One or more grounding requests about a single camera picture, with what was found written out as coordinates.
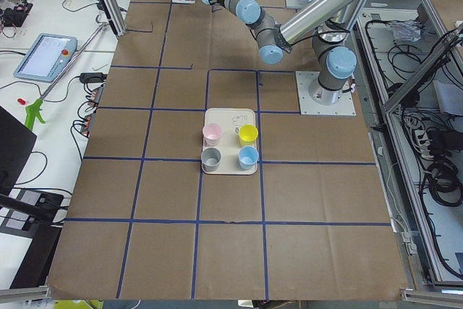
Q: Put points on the black power adapter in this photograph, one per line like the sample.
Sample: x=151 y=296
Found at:
x=92 y=77

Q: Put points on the green handled grabber tool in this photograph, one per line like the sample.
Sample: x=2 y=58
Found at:
x=33 y=111

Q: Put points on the blue teach pendant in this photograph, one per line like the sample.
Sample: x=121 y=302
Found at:
x=46 y=58

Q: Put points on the pink plastic cup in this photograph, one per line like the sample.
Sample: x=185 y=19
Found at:
x=212 y=133

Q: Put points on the beige plastic tray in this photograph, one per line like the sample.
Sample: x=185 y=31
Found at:
x=230 y=120

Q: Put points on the grey plastic cup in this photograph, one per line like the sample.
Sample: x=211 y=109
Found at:
x=210 y=159

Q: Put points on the yellow plastic cup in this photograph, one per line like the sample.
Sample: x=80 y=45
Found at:
x=248 y=134

